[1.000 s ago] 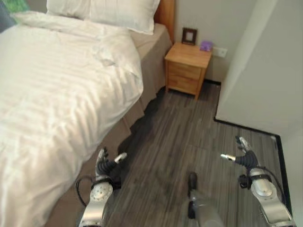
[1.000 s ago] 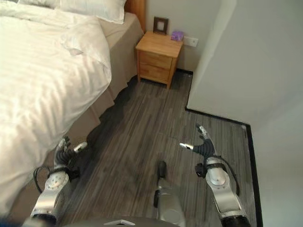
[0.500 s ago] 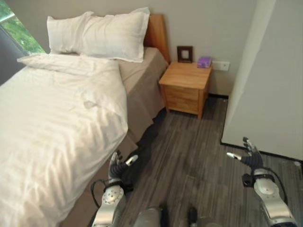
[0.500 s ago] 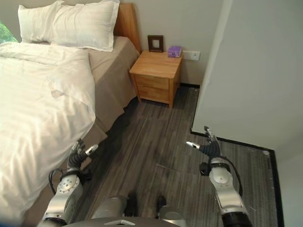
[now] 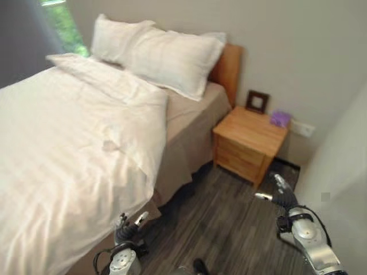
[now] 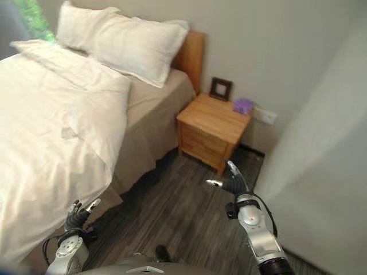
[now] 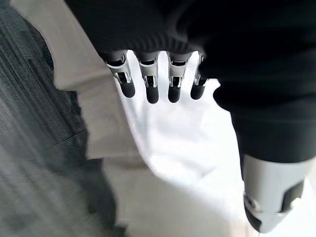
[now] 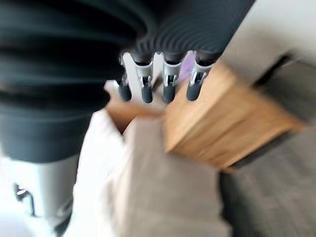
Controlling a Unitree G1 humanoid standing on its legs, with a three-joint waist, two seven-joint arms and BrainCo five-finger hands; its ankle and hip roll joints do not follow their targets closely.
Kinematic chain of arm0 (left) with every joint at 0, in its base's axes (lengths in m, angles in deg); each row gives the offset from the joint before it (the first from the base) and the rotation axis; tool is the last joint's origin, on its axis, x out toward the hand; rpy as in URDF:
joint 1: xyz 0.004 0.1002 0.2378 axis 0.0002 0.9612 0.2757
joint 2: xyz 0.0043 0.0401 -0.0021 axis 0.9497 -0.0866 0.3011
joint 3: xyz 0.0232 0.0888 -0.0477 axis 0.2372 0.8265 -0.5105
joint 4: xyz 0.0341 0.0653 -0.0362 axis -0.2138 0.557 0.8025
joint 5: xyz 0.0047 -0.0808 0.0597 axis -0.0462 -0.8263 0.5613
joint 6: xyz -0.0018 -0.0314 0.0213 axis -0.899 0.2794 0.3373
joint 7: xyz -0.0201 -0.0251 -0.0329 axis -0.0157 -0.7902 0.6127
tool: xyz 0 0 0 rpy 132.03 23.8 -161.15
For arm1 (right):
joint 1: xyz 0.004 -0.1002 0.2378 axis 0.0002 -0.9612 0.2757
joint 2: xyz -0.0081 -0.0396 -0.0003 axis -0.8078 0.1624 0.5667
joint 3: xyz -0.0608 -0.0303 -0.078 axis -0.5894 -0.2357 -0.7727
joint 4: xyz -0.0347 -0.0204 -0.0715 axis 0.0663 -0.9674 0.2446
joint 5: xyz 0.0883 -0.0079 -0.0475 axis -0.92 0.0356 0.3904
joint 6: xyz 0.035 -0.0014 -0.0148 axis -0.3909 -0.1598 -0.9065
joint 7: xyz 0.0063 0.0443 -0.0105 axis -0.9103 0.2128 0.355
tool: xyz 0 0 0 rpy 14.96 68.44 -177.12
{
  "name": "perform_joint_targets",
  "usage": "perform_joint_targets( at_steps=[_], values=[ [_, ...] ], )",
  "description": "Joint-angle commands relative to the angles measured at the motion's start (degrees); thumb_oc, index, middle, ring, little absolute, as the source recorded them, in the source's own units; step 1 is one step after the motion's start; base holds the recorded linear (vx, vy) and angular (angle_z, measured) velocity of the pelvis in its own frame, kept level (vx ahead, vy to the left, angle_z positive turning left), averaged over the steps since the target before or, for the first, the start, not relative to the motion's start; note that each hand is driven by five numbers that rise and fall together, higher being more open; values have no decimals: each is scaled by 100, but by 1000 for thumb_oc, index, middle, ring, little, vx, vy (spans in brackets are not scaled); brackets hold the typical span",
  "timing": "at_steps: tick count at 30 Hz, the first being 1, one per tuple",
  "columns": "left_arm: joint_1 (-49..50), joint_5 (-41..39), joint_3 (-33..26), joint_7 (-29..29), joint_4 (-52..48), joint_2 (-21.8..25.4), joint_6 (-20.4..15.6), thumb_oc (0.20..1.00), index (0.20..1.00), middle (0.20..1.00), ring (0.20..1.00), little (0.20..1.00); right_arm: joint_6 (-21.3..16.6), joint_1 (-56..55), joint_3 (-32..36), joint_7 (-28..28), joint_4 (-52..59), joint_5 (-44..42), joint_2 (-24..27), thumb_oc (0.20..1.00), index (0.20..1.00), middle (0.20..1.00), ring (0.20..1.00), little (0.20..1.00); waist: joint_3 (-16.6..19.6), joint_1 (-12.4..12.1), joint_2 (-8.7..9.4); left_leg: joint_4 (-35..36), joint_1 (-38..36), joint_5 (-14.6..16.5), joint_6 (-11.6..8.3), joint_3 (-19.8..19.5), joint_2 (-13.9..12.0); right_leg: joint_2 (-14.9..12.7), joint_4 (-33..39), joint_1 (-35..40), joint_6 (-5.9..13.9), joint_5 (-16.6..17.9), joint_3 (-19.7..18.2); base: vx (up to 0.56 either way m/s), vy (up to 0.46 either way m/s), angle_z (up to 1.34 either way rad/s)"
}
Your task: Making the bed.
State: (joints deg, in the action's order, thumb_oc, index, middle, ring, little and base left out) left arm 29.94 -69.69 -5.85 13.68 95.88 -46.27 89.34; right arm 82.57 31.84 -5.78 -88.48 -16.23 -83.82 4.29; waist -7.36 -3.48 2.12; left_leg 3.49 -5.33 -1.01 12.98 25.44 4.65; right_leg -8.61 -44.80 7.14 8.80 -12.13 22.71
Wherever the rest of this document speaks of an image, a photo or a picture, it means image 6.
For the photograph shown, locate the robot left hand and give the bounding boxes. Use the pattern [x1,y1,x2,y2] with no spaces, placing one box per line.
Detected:
[65,198,102,231]

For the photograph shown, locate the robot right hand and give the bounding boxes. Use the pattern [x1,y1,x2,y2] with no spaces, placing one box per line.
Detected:
[205,160,249,196]

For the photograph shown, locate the beige bed mattress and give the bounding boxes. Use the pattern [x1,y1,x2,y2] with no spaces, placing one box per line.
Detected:
[22,68,197,264]

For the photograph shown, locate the wooden nightstand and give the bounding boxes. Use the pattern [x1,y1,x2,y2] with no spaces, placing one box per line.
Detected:
[176,92,253,175]

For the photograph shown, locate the purple tissue box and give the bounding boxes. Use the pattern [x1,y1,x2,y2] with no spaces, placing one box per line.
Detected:
[233,98,254,115]

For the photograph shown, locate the dark robot foot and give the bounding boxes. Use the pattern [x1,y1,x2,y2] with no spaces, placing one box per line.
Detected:
[155,245,169,261]

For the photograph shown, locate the white duvet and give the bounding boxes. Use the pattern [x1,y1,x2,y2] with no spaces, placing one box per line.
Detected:
[0,40,133,265]

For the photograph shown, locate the wooden headboard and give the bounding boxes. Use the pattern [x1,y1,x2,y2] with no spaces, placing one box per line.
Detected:
[171,30,206,96]

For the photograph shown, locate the large white pillow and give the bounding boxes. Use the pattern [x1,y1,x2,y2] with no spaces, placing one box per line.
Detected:
[85,16,189,88]

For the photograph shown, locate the window with green view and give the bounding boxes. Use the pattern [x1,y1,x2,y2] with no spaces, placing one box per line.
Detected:
[17,0,56,42]

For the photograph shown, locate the white wall socket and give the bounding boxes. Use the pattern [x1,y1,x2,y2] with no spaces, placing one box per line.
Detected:
[253,107,278,124]

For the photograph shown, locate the dark picture frame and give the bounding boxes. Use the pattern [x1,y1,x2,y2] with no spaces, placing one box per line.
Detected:
[209,77,233,101]

